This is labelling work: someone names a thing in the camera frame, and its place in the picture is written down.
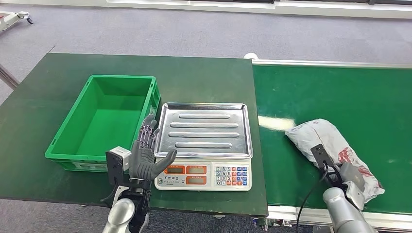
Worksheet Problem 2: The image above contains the steel scale weighing tray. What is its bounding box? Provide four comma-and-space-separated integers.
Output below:
154, 102, 254, 160

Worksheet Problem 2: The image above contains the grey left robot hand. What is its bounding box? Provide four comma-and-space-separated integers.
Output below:
128, 114, 178, 183

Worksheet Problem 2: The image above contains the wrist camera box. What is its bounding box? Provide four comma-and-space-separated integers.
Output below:
105, 146, 132, 188
310, 144, 344, 190

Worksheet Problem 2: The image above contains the white window ledge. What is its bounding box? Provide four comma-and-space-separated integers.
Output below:
106, 0, 412, 19

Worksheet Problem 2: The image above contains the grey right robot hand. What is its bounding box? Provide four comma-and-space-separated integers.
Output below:
338, 162, 367, 211

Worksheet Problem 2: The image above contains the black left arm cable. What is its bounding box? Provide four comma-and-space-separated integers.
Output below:
100, 185, 120, 204

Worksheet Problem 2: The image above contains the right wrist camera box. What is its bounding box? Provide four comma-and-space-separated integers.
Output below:
310, 144, 344, 190

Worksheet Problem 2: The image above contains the green plastic crate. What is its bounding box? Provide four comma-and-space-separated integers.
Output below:
44, 74, 162, 173

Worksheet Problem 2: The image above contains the white electronic scale body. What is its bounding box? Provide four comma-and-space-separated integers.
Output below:
154, 157, 253, 192

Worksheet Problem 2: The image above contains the grey plastic mailer package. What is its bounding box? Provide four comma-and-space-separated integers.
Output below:
285, 119, 385, 203

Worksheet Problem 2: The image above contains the green conveyor belt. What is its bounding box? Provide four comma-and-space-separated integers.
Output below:
252, 64, 412, 215

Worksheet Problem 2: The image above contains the white wheeled cart frame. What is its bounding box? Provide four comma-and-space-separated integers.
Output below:
0, 10, 34, 33

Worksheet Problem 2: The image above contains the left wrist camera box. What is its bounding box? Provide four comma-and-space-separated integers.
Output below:
105, 146, 132, 188

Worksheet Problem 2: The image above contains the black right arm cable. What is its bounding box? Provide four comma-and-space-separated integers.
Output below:
296, 164, 329, 233

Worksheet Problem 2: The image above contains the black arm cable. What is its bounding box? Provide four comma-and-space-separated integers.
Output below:
296, 164, 329, 233
100, 185, 120, 204

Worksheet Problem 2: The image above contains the grey metal bar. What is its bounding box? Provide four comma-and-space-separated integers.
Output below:
0, 63, 19, 90

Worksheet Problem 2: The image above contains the aluminium conveyor frame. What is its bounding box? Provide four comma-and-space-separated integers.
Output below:
243, 52, 412, 233

